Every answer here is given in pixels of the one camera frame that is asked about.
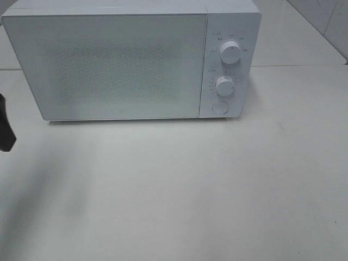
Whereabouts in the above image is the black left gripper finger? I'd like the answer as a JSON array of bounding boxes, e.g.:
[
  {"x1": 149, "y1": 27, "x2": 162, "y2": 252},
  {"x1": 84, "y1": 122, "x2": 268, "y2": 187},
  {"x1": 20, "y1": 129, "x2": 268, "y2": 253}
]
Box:
[{"x1": 0, "y1": 94, "x2": 16, "y2": 152}]

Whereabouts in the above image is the white microwave oven body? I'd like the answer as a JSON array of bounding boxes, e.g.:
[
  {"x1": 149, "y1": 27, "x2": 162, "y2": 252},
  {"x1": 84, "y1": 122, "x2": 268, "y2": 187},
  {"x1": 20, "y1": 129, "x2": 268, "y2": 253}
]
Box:
[{"x1": 1, "y1": 1, "x2": 262, "y2": 119}]

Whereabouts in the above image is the white microwave door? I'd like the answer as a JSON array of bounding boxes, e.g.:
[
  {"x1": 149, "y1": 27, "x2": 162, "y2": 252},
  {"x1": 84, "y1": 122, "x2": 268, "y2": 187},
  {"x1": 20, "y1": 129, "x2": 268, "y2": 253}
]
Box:
[{"x1": 3, "y1": 15, "x2": 207, "y2": 121}]

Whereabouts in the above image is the white timer knob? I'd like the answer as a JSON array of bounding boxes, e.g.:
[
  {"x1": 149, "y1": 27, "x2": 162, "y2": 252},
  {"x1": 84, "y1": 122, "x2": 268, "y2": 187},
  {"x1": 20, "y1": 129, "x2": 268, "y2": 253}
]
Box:
[{"x1": 215, "y1": 76, "x2": 235, "y2": 96}]

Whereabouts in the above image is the upper white power knob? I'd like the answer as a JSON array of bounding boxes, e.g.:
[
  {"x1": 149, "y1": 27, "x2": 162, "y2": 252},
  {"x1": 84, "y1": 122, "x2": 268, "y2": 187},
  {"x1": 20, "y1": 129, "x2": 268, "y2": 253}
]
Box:
[{"x1": 219, "y1": 40, "x2": 242, "y2": 65}]

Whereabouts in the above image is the round white door button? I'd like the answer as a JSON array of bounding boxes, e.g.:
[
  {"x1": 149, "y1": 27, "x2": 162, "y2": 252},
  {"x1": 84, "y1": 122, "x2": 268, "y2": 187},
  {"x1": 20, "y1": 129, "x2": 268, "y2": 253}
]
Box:
[{"x1": 212, "y1": 101, "x2": 229, "y2": 115}]

